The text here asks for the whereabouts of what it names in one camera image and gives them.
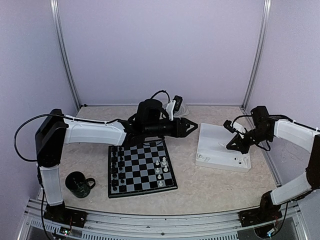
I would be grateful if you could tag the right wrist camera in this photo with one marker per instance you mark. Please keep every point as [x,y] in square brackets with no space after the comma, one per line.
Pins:
[234,127]

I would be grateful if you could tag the grey swirl ceramic plate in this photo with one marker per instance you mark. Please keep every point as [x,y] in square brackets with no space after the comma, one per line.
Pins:
[182,112]

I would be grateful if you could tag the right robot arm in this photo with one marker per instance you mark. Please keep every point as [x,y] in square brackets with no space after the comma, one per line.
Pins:
[287,140]

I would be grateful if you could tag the aluminium front rail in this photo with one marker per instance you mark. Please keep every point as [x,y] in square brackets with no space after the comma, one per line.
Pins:
[101,225]

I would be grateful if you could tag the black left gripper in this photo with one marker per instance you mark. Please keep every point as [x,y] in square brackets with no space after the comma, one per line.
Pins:
[186,125]

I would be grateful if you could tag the white chess piece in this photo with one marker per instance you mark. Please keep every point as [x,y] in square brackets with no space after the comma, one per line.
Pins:
[165,169]

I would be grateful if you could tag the black and grey chessboard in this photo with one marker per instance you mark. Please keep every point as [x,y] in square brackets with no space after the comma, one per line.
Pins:
[132,170]

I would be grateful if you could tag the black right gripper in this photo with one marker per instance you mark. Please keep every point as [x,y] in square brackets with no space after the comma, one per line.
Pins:
[240,146]

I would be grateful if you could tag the aluminium frame post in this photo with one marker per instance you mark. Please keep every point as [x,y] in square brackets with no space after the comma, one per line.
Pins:
[54,5]
[258,53]

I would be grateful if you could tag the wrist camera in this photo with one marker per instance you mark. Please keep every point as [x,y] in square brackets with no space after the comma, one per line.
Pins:
[173,106]
[234,127]

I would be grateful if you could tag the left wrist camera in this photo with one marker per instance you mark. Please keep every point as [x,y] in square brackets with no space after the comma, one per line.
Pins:
[173,106]

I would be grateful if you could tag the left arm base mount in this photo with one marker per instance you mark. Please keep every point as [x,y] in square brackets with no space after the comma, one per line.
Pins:
[66,216]

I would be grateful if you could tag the left aluminium frame post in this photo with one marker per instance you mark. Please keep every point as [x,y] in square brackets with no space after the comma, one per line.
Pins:
[54,5]

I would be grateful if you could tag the right aluminium frame post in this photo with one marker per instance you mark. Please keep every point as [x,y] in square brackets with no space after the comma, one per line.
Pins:
[258,53]

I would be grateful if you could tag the black mug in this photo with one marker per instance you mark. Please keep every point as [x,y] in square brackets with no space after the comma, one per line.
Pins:
[79,185]

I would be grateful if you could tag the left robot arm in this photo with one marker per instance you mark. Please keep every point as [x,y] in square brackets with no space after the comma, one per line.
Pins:
[58,129]

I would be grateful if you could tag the white plastic tray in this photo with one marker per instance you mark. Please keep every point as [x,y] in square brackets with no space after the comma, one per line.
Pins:
[211,155]

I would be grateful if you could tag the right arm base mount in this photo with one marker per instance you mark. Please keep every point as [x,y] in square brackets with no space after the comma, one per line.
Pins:
[257,216]

